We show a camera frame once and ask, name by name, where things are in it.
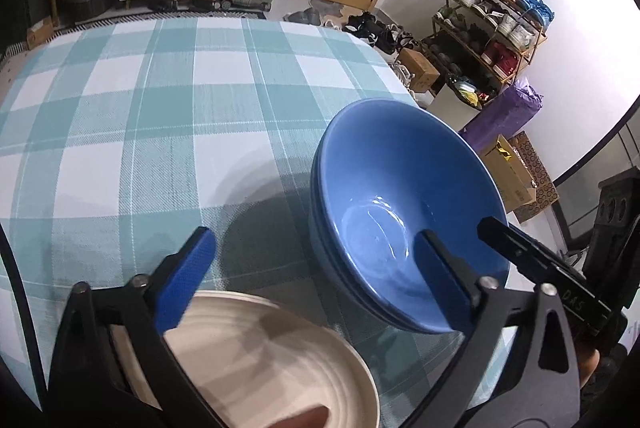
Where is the small cardboard box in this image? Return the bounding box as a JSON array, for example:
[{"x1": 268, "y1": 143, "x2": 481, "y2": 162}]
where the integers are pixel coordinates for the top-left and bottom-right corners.
[{"x1": 26, "y1": 21, "x2": 56, "y2": 49}]

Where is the person's right hand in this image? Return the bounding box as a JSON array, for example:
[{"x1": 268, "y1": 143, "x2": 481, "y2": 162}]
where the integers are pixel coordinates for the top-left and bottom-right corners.
[{"x1": 575, "y1": 347, "x2": 601, "y2": 391}]

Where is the cream round plate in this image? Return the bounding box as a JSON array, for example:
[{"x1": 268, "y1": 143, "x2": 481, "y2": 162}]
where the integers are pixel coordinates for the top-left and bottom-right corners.
[{"x1": 112, "y1": 292, "x2": 381, "y2": 428}]

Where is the teal checked tablecloth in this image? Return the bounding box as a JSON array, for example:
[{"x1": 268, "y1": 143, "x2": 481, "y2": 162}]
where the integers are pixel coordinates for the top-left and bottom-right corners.
[{"x1": 0, "y1": 16, "x2": 511, "y2": 428}]

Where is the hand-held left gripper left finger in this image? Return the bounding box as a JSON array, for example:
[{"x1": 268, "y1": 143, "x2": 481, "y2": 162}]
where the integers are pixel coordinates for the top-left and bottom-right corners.
[{"x1": 47, "y1": 227, "x2": 221, "y2": 428}]

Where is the person's left hand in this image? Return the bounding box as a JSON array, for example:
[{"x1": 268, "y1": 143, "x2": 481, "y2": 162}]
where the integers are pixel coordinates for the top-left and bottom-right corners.
[{"x1": 260, "y1": 405, "x2": 332, "y2": 428}]

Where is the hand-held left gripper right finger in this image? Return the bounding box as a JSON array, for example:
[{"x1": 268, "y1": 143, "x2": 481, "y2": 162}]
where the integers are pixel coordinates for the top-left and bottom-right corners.
[{"x1": 400, "y1": 231, "x2": 581, "y2": 428}]

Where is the black cable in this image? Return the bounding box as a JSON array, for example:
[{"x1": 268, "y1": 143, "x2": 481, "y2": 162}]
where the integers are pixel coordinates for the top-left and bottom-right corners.
[{"x1": 0, "y1": 228, "x2": 51, "y2": 409}]

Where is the pile of shoes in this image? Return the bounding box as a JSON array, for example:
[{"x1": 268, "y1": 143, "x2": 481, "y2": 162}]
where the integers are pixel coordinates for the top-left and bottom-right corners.
[{"x1": 285, "y1": 6, "x2": 416, "y2": 84}]

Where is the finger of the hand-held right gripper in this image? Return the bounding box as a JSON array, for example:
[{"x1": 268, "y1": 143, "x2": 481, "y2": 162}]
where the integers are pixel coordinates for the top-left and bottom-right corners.
[{"x1": 477, "y1": 217, "x2": 556, "y2": 281}]

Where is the wooden shoe rack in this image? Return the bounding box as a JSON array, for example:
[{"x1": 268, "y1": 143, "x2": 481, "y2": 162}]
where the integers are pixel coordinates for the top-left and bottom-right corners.
[{"x1": 431, "y1": 0, "x2": 548, "y2": 109}]

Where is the brown cardboard box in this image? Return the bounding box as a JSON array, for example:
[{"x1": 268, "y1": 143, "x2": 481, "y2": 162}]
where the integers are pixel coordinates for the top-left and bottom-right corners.
[{"x1": 397, "y1": 48, "x2": 441, "y2": 92}]

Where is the yellow cardboard box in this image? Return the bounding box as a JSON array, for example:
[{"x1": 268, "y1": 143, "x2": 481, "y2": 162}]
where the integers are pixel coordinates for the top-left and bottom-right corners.
[{"x1": 480, "y1": 134, "x2": 537, "y2": 213}]

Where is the purple plastic bag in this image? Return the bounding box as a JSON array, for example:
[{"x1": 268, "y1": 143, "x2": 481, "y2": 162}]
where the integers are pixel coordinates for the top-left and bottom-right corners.
[{"x1": 460, "y1": 78, "x2": 544, "y2": 154}]

